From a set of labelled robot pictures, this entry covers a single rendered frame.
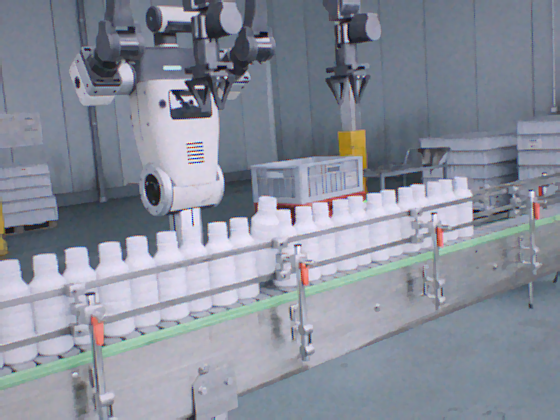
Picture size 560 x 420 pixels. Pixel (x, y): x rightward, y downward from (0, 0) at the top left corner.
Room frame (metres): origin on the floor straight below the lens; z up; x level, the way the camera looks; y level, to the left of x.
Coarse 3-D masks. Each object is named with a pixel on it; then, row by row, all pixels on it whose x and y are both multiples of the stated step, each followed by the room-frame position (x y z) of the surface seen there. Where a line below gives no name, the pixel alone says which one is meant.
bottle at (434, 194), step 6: (432, 186) 1.82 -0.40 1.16; (438, 186) 1.82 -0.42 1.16; (432, 192) 1.81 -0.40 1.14; (438, 192) 1.82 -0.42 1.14; (426, 198) 1.82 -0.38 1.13; (432, 198) 1.81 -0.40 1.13; (438, 198) 1.81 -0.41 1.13; (444, 198) 1.82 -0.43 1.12; (432, 204) 1.80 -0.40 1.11; (432, 210) 1.80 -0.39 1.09; (438, 210) 1.80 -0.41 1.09; (444, 210) 1.81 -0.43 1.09; (438, 216) 1.80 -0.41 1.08; (444, 216) 1.81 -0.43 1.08; (444, 222) 1.81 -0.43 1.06; (444, 234) 1.81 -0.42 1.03; (444, 240) 1.81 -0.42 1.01
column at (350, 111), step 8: (336, 24) 11.76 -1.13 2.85; (344, 96) 11.69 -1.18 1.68; (352, 96) 11.82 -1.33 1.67; (344, 104) 11.71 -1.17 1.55; (352, 104) 11.81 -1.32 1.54; (344, 112) 11.72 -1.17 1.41; (352, 112) 11.81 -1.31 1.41; (344, 120) 11.73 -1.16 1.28; (352, 120) 11.80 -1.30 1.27; (360, 120) 11.76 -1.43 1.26; (344, 128) 11.73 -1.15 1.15; (352, 128) 11.79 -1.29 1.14; (360, 128) 11.76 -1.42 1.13
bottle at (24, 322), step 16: (0, 272) 1.09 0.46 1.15; (16, 272) 1.10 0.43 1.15; (0, 288) 1.09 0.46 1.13; (16, 288) 1.09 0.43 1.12; (0, 320) 1.08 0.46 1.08; (16, 320) 1.08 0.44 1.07; (32, 320) 1.11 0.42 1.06; (16, 336) 1.08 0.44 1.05; (16, 352) 1.08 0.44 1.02; (32, 352) 1.10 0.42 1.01
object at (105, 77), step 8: (88, 48) 1.94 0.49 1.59; (88, 56) 1.91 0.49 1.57; (96, 56) 1.88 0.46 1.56; (88, 64) 1.91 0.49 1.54; (96, 64) 1.88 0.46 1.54; (104, 64) 1.88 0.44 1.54; (112, 64) 1.89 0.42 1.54; (120, 64) 1.93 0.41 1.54; (88, 72) 1.91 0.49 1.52; (96, 72) 1.90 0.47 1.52; (104, 72) 1.89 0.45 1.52; (112, 72) 1.91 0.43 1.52; (96, 80) 1.90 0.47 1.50; (104, 80) 1.91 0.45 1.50; (112, 80) 1.92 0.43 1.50; (120, 80) 1.94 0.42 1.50
